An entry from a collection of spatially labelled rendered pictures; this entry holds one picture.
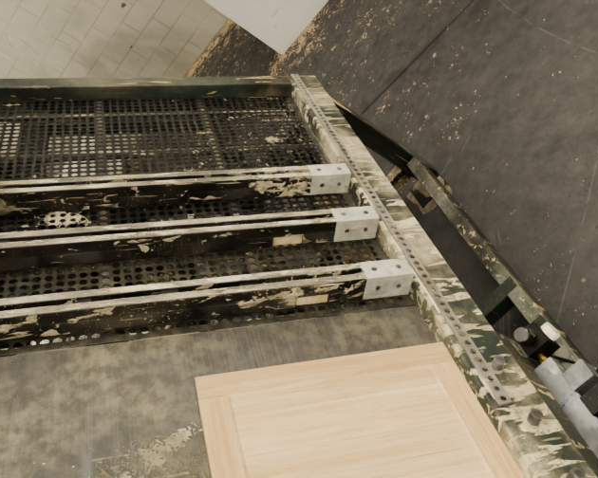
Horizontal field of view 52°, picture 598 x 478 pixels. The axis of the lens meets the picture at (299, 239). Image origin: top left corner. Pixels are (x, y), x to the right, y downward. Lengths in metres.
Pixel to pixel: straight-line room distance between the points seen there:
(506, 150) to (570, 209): 0.46
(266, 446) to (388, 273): 0.54
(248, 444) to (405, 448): 0.30
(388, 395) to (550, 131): 1.68
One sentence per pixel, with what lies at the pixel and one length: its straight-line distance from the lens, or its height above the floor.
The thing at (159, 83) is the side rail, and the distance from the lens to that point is 2.40.
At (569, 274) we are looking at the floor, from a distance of 2.41.
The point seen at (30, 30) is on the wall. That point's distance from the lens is 6.43.
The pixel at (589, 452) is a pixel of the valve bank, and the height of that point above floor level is 0.76.
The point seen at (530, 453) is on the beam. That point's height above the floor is 0.89.
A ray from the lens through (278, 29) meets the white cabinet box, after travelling 4.80.
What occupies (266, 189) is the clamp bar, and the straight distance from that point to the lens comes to 1.81.
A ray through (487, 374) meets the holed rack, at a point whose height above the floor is 0.89.
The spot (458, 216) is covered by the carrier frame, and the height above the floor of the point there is 0.18.
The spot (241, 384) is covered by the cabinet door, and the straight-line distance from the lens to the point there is 1.28.
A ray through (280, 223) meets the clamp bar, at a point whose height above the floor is 1.16.
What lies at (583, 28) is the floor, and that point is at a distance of 2.97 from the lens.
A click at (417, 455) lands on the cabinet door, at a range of 1.24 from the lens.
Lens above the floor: 2.00
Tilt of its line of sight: 34 degrees down
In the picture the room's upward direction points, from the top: 64 degrees counter-clockwise
